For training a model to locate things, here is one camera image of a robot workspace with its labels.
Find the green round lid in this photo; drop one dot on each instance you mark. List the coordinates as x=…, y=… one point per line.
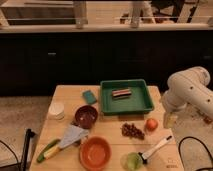
x=131, y=161

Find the green plastic tray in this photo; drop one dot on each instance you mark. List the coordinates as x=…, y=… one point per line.
x=138, y=102

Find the black stand left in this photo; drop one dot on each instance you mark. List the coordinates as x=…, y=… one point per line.
x=22, y=163

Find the grey blue cloth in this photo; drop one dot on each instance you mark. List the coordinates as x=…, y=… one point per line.
x=71, y=135

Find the green cucumber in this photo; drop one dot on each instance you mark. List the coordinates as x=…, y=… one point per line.
x=41, y=157

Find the striped block in tray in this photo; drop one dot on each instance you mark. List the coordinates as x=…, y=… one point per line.
x=121, y=93

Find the dark red bowl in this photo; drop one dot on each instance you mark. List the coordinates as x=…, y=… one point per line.
x=86, y=116

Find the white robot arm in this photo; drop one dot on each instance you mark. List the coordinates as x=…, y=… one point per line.
x=187, y=87

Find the orange bowl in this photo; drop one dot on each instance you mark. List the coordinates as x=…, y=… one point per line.
x=95, y=153

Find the red orange apple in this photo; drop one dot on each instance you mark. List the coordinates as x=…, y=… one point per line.
x=151, y=124

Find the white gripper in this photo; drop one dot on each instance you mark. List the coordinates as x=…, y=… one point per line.
x=169, y=120

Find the white handled brush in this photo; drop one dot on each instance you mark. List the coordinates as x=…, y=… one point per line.
x=147, y=154

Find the teal sponge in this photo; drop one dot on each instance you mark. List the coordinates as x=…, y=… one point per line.
x=89, y=97

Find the yellow corn cob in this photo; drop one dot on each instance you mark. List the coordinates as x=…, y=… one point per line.
x=51, y=152

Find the dark red grape bunch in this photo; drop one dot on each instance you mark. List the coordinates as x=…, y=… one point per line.
x=130, y=130

